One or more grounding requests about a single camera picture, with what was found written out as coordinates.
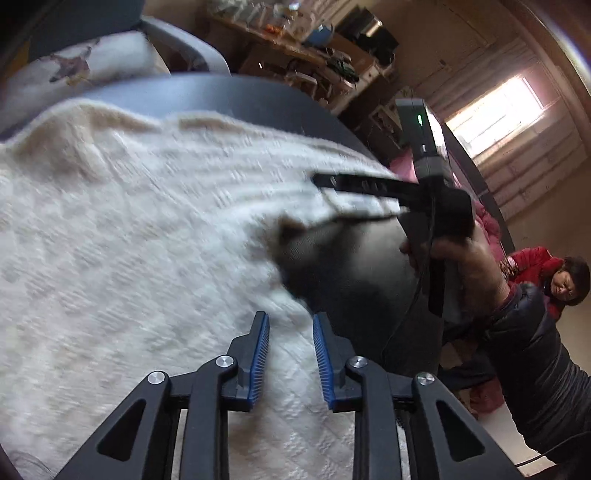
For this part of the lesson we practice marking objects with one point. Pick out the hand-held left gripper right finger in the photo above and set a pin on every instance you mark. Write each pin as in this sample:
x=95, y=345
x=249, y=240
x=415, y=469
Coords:
x=323, y=364

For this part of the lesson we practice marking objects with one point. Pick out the white deer print cushion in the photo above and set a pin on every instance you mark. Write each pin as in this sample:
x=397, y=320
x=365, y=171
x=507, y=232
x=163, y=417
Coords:
x=115, y=60

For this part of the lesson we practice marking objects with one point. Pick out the small bright window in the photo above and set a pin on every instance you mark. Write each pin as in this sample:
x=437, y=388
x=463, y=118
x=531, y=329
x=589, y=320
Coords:
x=498, y=106

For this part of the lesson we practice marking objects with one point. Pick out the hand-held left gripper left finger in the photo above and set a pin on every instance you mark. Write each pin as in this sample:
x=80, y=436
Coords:
x=258, y=364

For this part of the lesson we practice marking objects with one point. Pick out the person's right forearm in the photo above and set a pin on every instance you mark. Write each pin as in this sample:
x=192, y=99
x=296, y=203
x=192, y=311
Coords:
x=531, y=360

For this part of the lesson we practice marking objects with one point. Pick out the white knitted blanket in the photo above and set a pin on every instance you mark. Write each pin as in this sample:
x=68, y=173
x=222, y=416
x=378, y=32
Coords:
x=138, y=230

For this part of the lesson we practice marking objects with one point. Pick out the cluttered wooden desk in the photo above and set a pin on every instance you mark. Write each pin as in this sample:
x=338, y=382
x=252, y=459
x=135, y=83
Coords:
x=295, y=46

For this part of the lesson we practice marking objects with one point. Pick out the person's right hand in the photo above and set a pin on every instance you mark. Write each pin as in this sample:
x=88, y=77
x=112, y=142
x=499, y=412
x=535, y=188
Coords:
x=466, y=265

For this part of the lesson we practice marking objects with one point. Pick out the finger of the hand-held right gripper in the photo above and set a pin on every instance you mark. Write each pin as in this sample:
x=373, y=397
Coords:
x=364, y=184
x=351, y=222

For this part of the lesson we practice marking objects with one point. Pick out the blue yellow grey armchair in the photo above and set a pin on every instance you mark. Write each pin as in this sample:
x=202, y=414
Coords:
x=194, y=46

